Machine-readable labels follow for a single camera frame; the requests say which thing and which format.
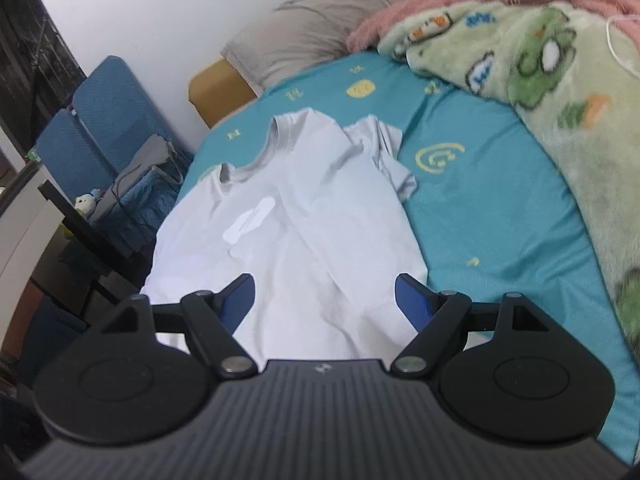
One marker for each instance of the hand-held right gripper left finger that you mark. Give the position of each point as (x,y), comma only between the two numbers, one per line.
(239,296)

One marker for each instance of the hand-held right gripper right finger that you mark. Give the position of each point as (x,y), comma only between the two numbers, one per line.
(411,296)

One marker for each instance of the white t-shirt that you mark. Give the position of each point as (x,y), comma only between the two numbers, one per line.
(300,230)

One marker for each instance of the teal printed bed sheet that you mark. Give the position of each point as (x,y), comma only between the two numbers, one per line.
(480,220)

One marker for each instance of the black desk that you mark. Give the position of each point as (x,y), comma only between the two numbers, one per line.
(85,240)

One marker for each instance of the small plush toy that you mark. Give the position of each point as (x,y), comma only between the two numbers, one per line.
(86,204)

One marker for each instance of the yellow wooden headboard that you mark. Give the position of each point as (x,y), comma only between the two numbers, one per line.
(220,91)

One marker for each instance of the blue folding chair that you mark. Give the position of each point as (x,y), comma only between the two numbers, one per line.
(95,125)

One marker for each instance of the green cartoon fleece blanket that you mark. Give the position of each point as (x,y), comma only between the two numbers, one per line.
(565,90)

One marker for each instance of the grey pillow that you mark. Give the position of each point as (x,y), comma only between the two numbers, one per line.
(305,30)

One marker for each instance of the pink fuzzy blanket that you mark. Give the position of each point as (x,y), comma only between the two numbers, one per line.
(480,2)

